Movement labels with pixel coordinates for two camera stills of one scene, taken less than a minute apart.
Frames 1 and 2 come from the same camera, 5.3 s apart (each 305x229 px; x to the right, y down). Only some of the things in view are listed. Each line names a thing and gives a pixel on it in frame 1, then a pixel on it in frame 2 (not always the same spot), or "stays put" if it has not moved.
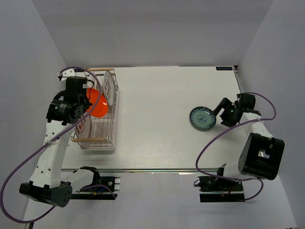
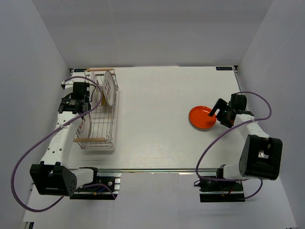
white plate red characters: (109, 88) stays put
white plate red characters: (83, 129) stays put
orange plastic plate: (94, 96) -> (199, 118)
